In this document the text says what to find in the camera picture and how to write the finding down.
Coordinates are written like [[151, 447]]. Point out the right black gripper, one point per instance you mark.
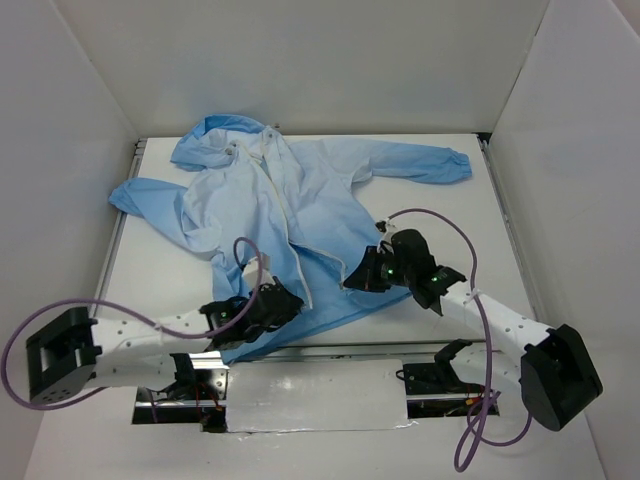
[[370, 270]]

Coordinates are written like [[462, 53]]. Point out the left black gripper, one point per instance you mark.
[[279, 302]]

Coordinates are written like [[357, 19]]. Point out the light blue hooded jacket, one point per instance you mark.
[[252, 190]]

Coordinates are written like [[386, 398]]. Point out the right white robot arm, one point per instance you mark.
[[554, 372]]

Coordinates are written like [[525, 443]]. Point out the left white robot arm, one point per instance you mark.
[[76, 351]]

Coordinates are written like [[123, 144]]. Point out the white foam block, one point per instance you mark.
[[287, 397]]

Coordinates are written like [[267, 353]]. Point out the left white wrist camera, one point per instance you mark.
[[257, 273]]

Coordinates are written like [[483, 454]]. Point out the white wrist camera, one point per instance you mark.
[[257, 273], [387, 229]]

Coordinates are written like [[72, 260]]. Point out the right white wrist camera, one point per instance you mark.
[[387, 229]]

